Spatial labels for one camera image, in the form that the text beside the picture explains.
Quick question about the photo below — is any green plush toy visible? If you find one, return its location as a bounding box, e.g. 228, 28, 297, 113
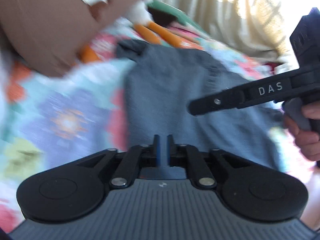
146, 0, 203, 31

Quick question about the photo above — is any white duck plush toy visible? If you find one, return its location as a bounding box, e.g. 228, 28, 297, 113
127, 0, 203, 50

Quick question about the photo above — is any person right hand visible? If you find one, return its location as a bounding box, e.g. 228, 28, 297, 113
284, 101, 319, 161

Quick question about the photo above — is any beige patterned curtain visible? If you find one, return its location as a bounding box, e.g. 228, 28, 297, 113
159, 0, 319, 64

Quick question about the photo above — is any dark grey shirt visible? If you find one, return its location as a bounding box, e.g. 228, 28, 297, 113
116, 40, 285, 171

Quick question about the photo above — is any brown embroidered pillow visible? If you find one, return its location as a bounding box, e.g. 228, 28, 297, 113
1, 0, 139, 77

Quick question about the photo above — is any black bristle wooden brush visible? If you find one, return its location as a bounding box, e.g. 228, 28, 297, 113
148, 7, 177, 28

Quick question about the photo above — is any orange plush under pillow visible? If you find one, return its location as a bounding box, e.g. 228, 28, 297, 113
78, 44, 101, 63

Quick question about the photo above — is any floral quilted bedspread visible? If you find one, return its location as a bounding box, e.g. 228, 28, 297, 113
0, 17, 320, 234

